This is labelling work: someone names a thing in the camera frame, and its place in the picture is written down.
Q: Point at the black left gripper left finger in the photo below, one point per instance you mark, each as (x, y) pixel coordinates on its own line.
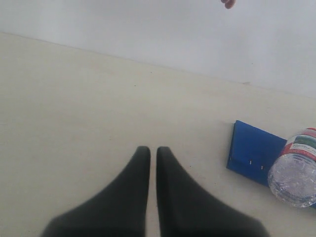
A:
(119, 210)

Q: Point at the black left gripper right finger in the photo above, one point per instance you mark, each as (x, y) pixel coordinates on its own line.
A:
(187, 210)

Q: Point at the clear plastic water bottle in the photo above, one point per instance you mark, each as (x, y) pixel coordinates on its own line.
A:
(292, 177)

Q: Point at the blue ring binder notebook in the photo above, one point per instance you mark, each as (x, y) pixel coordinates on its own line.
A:
(253, 152)

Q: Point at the person's open hand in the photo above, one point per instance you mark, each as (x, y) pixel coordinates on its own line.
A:
(228, 3)

